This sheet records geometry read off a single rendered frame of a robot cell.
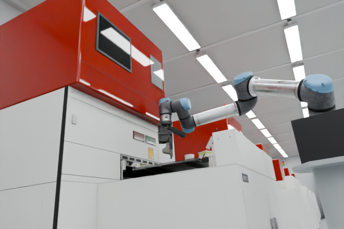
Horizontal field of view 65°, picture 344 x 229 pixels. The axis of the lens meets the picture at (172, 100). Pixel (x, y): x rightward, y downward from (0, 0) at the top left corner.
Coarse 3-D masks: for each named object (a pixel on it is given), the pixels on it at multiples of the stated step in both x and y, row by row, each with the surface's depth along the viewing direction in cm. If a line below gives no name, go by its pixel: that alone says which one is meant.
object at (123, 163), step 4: (120, 164) 137; (124, 164) 138; (128, 164) 141; (132, 164) 144; (136, 164) 147; (140, 164) 151; (120, 168) 137; (124, 168) 137; (120, 172) 136; (124, 172) 137; (120, 176) 135; (124, 176) 136; (128, 176) 139; (132, 176) 141; (136, 176) 145; (140, 176) 148
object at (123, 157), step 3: (123, 156) 140; (126, 156) 143; (129, 156) 145; (123, 159) 140; (126, 159) 142; (129, 159) 144; (132, 159) 146; (135, 159) 149; (138, 159) 152; (141, 159) 154; (144, 159) 157; (135, 162) 149; (138, 162) 151; (141, 162) 154; (144, 162) 157; (147, 162) 160; (150, 162) 163; (153, 162) 165
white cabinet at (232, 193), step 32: (128, 192) 111; (160, 192) 104; (192, 192) 98; (224, 192) 93; (256, 192) 111; (128, 224) 106; (160, 224) 100; (192, 224) 95; (224, 224) 90; (256, 224) 98
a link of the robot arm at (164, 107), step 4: (160, 100) 165; (164, 100) 164; (168, 100) 165; (160, 104) 164; (164, 104) 163; (168, 104) 162; (160, 108) 163; (164, 108) 162; (168, 108) 162; (160, 112) 162; (164, 112) 161; (168, 112) 162; (172, 112) 164
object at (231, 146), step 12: (216, 132) 108; (228, 132) 106; (216, 144) 106; (228, 144) 104; (240, 144) 106; (252, 144) 130; (216, 156) 105; (228, 156) 103; (240, 156) 102; (252, 156) 123; (252, 168) 116; (264, 168) 144
